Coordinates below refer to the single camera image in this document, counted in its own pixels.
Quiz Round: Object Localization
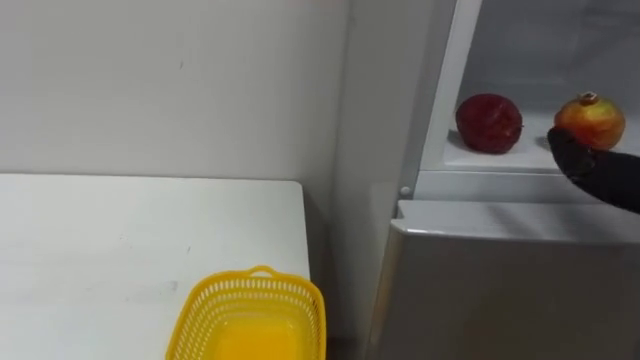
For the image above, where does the dark red fruit soft toy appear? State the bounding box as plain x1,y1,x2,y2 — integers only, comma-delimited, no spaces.
454,93,525,155

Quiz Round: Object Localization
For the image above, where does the grey fridge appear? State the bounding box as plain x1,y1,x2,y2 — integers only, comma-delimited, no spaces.
329,0,640,360

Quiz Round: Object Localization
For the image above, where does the white table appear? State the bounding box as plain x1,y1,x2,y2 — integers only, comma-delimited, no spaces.
0,173,312,360

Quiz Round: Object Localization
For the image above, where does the yellow-red pomegranate soft toy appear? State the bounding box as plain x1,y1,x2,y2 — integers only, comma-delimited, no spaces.
553,91,627,151

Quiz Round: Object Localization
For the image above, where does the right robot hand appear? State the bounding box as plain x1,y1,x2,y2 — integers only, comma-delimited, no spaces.
546,126,640,215

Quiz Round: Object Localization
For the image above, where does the yellow plastic basket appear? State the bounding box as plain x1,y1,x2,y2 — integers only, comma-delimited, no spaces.
164,264,328,360

